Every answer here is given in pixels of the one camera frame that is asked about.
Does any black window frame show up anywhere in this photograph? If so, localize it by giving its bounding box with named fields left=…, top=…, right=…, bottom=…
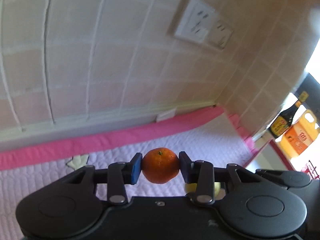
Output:
left=294, top=74, right=320, bottom=113

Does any mandarin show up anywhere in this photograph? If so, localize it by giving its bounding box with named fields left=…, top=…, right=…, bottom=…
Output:
left=142, top=147, right=180, bottom=184

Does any white double wall socket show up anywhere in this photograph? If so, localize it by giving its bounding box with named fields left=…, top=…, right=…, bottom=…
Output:
left=168, top=0, right=234, bottom=50

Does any white quilted mat pink border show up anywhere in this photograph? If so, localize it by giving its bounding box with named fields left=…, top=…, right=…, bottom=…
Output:
left=1, top=107, right=255, bottom=239

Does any dark soy sauce bottle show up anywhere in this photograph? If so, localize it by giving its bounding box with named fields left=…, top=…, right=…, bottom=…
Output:
left=268, top=91, right=309, bottom=139

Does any red gift box white inside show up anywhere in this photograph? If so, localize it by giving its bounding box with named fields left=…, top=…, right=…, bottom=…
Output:
left=245, top=138, right=295, bottom=173

